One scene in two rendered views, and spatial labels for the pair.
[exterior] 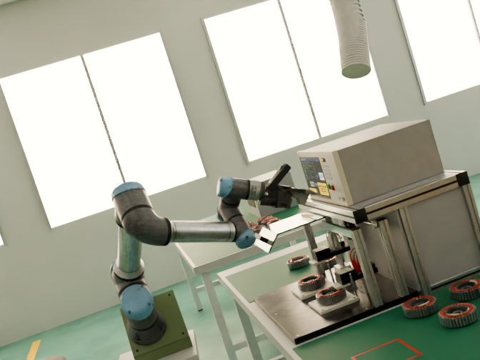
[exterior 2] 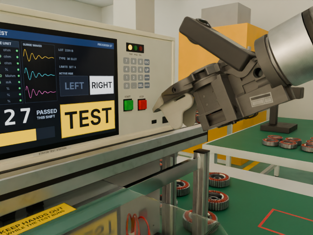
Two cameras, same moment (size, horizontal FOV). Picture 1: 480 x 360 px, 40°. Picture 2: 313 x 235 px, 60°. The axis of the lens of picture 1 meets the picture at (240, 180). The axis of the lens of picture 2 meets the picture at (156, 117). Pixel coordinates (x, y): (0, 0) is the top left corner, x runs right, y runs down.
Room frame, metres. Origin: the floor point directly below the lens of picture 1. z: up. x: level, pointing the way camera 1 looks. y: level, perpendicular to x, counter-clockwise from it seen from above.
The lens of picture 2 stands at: (2.71, 0.10, 1.23)
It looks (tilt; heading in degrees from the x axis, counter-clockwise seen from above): 8 degrees down; 230
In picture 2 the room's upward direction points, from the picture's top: straight up
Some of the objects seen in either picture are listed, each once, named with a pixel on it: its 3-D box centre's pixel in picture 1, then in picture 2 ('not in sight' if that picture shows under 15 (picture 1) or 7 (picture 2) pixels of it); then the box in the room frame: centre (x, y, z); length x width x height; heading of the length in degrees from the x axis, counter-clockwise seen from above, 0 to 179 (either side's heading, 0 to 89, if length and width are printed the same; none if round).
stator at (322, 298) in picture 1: (331, 295); not in sight; (2.36, -0.19, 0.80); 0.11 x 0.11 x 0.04
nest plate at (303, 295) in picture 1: (313, 288); not in sight; (2.60, -0.15, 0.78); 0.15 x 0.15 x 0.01; 10
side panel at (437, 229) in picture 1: (445, 238); not in sight; (2.23, -0.62, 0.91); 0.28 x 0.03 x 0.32; 100
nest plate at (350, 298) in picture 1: (333, 301); not in sight; (2.36, -0.19, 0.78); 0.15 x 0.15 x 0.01; 10
